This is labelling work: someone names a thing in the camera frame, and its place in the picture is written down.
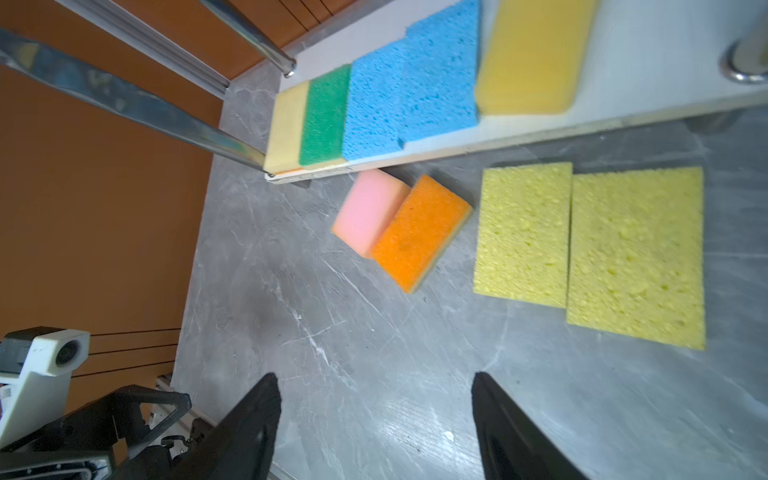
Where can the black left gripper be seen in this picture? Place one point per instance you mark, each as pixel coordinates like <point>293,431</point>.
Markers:
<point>76,445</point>

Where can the lime porous sponge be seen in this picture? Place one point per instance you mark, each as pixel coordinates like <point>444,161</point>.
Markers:
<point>523,233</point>
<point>636,255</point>

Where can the white two-tier shelf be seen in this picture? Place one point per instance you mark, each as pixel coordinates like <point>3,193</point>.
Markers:
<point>646,62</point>

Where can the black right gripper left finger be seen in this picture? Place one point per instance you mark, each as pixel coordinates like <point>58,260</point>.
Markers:
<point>242,445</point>

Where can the green sponge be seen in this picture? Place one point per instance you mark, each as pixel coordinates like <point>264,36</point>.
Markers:
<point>325,117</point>

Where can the orange sponge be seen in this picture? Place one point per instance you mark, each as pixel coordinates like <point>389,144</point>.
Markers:
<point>420,231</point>

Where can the aluminium corner post left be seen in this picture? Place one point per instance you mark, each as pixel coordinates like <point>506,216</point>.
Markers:
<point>130,29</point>

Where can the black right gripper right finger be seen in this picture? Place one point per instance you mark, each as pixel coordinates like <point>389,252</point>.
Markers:
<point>511,445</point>

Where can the blue sponge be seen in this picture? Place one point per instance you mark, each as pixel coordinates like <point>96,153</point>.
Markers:
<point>441,62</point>
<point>373,119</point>

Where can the pink sponge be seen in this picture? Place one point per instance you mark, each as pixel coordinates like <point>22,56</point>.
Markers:
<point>367,210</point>

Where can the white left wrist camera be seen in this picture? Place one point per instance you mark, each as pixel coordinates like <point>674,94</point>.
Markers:
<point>36,370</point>

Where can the pale yellow sponge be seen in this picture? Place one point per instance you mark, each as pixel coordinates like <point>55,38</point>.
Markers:
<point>286,130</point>

